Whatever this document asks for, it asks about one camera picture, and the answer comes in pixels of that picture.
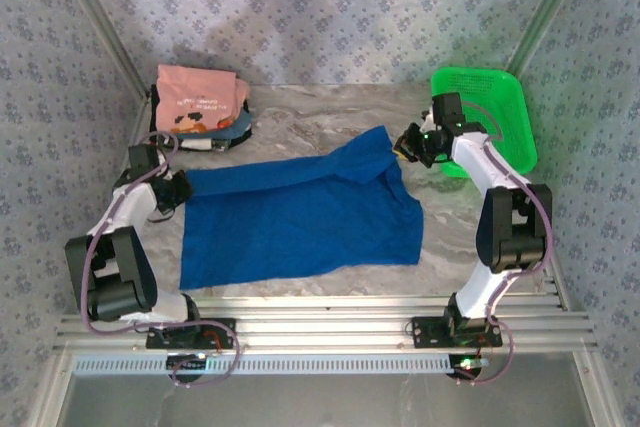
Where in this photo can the blue printed t-shirt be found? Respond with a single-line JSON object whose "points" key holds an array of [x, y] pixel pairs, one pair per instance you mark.
{"points": [[300, 222]]}

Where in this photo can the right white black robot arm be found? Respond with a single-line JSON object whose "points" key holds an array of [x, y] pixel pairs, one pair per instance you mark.
{"points": [[475, 162]]}

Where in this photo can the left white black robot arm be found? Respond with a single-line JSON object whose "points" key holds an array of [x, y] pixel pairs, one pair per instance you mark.
{"points": [[132, 202]]}

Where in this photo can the stack of folded clothes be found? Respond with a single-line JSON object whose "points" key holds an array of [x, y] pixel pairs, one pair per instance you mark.
{"points": [[240, 139]]}

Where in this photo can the white folded t-shirt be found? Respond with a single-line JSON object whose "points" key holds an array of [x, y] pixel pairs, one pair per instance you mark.
{"points": [[197, 144]]}

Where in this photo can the green plastic basket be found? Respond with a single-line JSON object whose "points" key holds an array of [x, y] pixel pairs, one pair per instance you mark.
{"points": [[505, 112]]}

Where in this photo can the grey-blue folded t-shirt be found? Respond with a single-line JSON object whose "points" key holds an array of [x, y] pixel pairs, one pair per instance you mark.
{"points": [[242, 124]]}

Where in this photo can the pink folded t-shirt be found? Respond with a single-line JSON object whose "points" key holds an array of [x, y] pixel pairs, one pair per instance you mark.
{"points": [[195, 92]]}

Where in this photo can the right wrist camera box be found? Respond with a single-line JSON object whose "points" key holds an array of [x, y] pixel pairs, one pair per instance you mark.
{"points": [[447, 107]]}

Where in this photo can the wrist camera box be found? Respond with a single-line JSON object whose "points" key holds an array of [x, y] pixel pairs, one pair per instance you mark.
{"points": [[142, 157], [447, 107]]}

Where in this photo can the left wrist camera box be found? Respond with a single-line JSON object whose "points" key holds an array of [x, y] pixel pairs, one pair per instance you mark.
{"points": [[142, 157]]}

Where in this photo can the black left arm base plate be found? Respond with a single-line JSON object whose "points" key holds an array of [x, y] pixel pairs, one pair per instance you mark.
{"points": [[225, 334]]}

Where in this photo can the aluminium frame post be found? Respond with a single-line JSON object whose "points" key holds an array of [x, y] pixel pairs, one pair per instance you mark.
{"points": [[545, 12], [100, 22]]}

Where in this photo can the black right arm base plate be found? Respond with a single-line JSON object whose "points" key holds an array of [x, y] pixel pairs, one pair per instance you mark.
{"points": [[425, 332]]}

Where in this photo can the aluminium mounting rail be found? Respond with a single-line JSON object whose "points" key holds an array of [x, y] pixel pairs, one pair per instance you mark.
{"points": [[325, 327]]}

